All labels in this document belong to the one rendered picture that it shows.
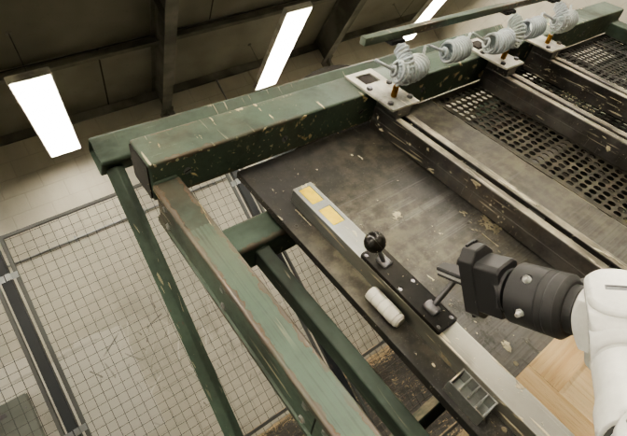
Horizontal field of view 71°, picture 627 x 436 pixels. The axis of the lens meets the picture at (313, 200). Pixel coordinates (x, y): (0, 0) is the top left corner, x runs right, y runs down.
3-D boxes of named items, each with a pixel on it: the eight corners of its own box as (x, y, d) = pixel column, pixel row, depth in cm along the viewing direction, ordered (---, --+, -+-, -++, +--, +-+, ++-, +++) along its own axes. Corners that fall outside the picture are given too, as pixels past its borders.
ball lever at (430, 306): (431, 322, 75) (480, 263, 70) (415, 306, 77) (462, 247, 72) (440, 318, 78) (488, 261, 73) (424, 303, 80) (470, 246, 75)
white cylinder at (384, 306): (363, 299, 83) (393, 331, 78) (366, 290, 81) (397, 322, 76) (374, 291, 84) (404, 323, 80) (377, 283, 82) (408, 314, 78)
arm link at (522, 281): (446, 256, 65) (524, 277, 55) (484, 230, 70) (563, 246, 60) (457, 328, 69) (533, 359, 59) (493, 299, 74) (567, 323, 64)
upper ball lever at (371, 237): (384, 277, 83) (372, 253, 72) (370, 263, 85) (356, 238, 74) (398, 263, 83) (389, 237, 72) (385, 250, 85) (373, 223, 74)
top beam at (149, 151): (153, 203, 94) (146, 166, 87) (134, 175, 99) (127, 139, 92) (612, 30, 205) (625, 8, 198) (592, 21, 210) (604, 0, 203)
